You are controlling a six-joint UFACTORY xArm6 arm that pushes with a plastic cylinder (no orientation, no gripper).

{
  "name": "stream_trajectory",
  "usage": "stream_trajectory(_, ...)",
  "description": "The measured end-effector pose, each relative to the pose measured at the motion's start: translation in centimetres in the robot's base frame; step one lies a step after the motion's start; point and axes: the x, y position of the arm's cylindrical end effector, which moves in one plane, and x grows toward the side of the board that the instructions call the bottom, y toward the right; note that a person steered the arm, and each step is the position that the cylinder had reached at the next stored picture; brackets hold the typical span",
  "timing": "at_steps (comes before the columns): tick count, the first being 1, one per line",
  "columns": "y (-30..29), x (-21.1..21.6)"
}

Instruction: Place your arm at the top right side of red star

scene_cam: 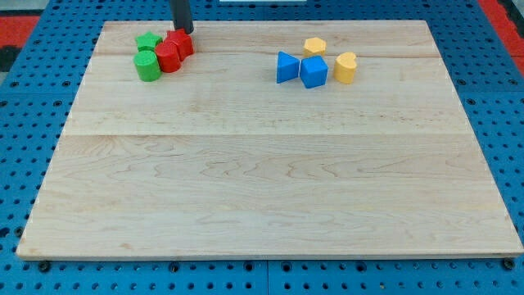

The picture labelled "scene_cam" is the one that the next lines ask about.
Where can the green cylinder block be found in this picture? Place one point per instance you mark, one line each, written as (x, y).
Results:
(147, 66)

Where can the red cylinder block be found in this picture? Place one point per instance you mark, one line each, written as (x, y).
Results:
(167, 56)

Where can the blue cube block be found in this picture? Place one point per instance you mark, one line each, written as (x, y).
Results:
(313, 72)

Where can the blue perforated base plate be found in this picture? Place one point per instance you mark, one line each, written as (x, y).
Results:
(39, 90)

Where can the red star block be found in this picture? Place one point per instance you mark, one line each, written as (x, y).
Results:
(182, 41)

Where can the yellow heart block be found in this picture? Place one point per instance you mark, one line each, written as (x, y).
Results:
(345, 68)

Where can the green star block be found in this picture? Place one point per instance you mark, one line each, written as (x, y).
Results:
(148, 41)

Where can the blue triangle block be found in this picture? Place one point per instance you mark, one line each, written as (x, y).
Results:
(288, 67)

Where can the light wooden board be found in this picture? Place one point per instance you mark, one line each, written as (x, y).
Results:
(219, 162)

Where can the yellow hexagon block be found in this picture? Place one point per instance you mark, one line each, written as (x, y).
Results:
(314, 47)

